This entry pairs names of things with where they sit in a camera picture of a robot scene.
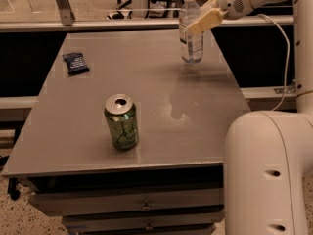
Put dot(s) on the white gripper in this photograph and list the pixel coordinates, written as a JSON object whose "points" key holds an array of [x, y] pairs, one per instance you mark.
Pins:
{"points": [[232, 1]]}

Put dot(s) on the clear plastic water bottle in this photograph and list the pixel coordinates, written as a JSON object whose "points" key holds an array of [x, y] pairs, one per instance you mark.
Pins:
{"points": [[191, 44]]}

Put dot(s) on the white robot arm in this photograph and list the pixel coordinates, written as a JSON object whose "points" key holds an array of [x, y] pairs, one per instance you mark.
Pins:
{"points": [[268, 152]]}

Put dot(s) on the black office chair base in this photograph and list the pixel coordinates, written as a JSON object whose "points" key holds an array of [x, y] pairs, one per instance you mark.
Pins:
{"points": [[143, 4]]}

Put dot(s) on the green soda can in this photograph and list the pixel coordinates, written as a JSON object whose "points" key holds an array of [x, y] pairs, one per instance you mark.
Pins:
{"points": [[121, 116]]}

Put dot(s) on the dark blue snack packet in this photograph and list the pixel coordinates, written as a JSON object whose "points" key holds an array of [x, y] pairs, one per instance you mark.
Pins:
{"points": [[75, 63]]}

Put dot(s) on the grey drawer cabinet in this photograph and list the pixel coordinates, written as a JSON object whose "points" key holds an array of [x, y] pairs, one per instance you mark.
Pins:
{"points": [[171, 182]]}

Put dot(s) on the grey metal railing frame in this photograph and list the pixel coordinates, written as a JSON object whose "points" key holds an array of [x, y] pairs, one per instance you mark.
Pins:
{"points": [[33, 16]]}

